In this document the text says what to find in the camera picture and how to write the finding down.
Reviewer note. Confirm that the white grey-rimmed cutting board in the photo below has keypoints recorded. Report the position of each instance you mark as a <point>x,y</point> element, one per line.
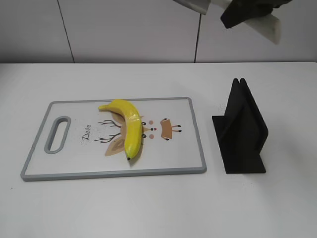
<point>77,141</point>

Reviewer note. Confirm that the white-handled kitchen knife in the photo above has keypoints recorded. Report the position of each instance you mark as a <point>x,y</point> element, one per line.
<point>268,26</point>

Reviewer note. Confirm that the black knife stand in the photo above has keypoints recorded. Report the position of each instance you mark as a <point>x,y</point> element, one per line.
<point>241,132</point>

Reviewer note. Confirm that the yellow plastic banana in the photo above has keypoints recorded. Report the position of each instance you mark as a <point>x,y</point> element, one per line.
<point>134,129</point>

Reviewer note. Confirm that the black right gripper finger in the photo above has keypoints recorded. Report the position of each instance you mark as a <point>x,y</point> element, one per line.
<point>239,11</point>

